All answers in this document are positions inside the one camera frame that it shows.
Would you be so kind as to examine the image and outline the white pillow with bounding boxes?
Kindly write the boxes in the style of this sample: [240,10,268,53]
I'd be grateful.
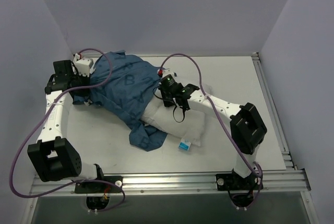
[140,85,206,147]

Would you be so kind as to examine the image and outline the blue cartoon print pillowcase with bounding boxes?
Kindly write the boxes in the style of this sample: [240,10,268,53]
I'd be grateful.
[73,51,167,151]

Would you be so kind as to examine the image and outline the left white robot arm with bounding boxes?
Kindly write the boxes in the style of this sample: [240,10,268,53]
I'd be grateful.
[27,58,105,192]

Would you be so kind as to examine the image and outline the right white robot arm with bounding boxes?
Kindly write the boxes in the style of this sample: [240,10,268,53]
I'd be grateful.
[158,70,267,189]

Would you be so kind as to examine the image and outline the blue white pillow tag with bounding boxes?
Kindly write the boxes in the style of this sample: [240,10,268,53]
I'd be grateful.
[178,138,192,151]

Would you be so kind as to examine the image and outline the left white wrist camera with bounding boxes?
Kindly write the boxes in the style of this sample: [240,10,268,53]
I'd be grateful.
[73,53,95,77]

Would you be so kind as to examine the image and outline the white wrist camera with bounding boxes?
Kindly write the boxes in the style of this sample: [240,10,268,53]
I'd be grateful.
[157,68,177,78]
[73,53,95,77]

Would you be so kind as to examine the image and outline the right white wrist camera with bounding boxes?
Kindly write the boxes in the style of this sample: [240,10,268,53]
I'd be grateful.
[157,68,177,78]

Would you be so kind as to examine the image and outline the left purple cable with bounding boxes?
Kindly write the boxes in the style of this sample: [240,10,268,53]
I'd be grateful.
[9,48,126,213]

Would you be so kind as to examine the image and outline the purple cable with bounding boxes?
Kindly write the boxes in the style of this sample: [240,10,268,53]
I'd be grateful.
[160,53,263,201]
[9,48,126,213]

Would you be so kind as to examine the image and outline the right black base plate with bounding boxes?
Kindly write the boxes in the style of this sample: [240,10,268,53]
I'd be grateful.
[215,172,264,191]

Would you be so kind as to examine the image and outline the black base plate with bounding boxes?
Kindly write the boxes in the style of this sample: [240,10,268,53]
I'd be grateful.
[215,172,264,191]
[74,175,123,194]

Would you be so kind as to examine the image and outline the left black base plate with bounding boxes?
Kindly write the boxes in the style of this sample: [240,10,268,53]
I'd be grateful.
[74,175,123,194]

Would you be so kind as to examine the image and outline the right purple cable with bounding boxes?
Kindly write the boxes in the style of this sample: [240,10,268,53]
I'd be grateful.
[160,53,263,201]

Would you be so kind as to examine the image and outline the aluminium right side rail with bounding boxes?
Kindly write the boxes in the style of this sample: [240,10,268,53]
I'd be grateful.
[252,52,298,170]

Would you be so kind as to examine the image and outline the aluminium rail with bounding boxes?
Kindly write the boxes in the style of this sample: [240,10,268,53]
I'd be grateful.
[252,52,298,170]
[29,170,311,197]

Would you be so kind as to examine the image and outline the aluminium front rail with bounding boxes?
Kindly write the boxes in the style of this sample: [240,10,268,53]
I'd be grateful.
[29,170,311,197]

